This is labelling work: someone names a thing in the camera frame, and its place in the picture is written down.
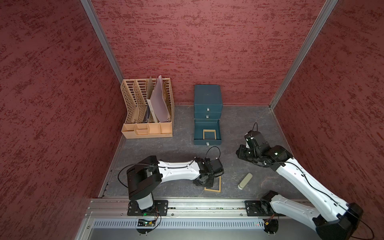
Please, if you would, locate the large tan brooch box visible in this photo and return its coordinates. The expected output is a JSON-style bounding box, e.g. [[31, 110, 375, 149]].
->
[[204, 177, 222, 193], [203, 129, 217, 140]]

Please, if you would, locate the teal top drawer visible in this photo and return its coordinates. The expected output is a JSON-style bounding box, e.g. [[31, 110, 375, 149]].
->
[[194, 104, 223, 113]]

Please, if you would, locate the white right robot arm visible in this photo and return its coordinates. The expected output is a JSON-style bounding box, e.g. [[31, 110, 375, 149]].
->
[[236, 145, 363, 240]]

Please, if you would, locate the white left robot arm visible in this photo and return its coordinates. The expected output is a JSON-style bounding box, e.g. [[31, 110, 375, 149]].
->
[[126, 156, 224, 211]]

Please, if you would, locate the teal stacked drawer cabinet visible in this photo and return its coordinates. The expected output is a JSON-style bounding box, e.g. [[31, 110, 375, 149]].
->
[[194, 85, 223, 105]]

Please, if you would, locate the beige oblong case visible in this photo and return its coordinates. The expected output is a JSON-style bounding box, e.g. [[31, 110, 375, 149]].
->
[[238, 173, 253, 190]]

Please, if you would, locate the left controller board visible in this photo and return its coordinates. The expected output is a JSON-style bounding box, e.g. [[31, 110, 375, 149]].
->
[[137, 219, 157, 228]]

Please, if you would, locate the lilac plastic folder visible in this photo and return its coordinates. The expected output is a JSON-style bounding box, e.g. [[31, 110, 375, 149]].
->
[[147, 75, 171, 123]]

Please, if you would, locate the brown printed cardboard sheet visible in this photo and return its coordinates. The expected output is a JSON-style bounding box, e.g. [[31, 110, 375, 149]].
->
[[147, 77, 154, 100]]

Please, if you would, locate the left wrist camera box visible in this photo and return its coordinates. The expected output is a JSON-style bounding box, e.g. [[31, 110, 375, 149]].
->
[[210, 159, 224, 178]]

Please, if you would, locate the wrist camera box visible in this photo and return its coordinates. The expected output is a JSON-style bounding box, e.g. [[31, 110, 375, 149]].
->
[[210, 159, 224, 178], [244, 131, 271, 152]]

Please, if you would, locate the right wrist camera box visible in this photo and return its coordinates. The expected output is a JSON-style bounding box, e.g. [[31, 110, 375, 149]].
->
[[244, 131, 271, 152]]

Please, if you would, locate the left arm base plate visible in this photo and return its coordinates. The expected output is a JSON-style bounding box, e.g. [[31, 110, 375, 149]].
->
[[127, 200, 169, 217]]

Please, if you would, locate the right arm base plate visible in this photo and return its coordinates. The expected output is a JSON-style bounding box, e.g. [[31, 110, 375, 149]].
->
[[245, 200, 285, 218]]

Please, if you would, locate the aluminium front rail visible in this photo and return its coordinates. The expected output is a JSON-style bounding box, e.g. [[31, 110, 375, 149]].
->
[[75, 198, 319, 240]]

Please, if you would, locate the aluminium right corner post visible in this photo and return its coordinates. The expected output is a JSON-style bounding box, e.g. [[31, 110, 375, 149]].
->
[[269, 0, 338, 112]]

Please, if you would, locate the aluminium corner post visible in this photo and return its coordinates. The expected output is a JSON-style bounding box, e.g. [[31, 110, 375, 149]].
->
[[81, 0, 124, 84], [269, 0, 338, 112]]

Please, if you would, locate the aluminium left corner post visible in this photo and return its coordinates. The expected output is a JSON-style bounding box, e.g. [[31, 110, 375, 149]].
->
[[81, 0, 124, 84]]

